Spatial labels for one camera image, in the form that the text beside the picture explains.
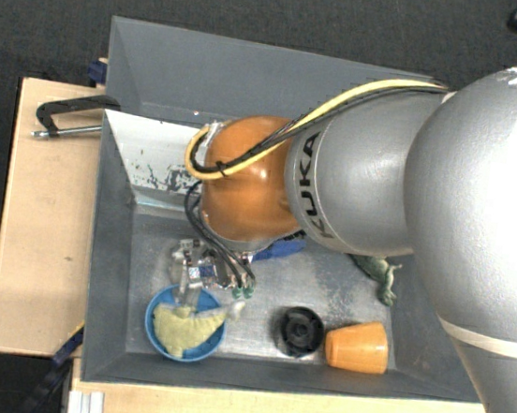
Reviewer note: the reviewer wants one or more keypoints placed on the grey metal bin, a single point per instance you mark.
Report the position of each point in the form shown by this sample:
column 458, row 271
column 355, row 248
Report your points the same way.
column 112, row 238

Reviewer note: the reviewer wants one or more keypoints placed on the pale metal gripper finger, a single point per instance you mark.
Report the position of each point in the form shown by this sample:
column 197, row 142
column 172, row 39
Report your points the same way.
column 194, row 291
column 181, row 287

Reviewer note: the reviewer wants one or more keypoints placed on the pale brown flat board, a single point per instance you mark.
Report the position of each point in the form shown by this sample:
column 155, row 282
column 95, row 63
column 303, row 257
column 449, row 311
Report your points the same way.
column 45, row 229

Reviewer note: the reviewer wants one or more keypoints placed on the orange cup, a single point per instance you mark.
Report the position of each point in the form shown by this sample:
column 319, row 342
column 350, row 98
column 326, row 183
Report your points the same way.
column 357, row 347

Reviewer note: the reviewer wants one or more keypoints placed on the blue bowl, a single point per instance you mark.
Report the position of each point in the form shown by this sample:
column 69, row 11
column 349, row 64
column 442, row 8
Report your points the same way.
column 152, row 335

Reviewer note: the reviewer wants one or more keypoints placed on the yellow stuffed toy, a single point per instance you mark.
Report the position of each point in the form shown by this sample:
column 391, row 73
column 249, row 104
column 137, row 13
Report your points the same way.
column 183, row 330

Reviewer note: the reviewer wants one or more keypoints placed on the blue flat thing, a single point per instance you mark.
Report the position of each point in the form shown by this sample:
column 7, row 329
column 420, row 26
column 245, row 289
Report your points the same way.
column 281, row 250

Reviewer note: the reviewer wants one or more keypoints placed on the black round lid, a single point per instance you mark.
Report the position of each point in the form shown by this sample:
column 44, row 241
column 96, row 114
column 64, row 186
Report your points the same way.
column 301, row 332

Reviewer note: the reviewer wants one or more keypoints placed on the green toy dinosaur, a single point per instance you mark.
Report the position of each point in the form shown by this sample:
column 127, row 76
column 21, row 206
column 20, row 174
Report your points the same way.
column 383, row 279

